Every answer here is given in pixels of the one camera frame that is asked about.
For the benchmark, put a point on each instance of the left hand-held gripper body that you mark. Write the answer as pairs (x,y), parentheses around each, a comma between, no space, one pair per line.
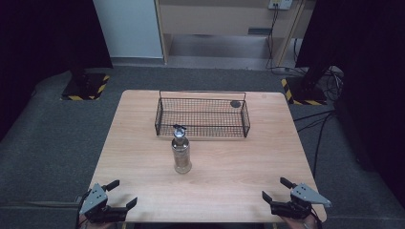
(94,198)

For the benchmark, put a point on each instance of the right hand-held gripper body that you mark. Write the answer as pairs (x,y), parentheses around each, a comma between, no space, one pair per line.
(305,194)

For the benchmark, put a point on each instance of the glass bottle with pourer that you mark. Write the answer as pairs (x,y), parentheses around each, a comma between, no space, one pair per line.
(181,154)

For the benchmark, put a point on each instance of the person's left hand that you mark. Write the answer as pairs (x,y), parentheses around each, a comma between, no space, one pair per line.
(92,225)

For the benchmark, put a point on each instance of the person's right hand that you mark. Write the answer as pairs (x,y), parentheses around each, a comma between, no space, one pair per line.
(301,223)

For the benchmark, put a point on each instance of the striped black stand base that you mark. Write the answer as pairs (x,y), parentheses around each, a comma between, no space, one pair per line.
(86,90)
(305,95)

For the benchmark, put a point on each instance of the black round disc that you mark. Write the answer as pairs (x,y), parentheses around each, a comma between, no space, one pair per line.
(235,103)

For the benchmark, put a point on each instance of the black curtain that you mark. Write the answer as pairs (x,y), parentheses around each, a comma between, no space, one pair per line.
(372,79)
(38,47)

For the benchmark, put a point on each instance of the white cabinet panel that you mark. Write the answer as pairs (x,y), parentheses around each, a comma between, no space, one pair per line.
(127,28)

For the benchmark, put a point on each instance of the white wall power outlet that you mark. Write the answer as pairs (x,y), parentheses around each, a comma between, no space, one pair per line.
(280,4)

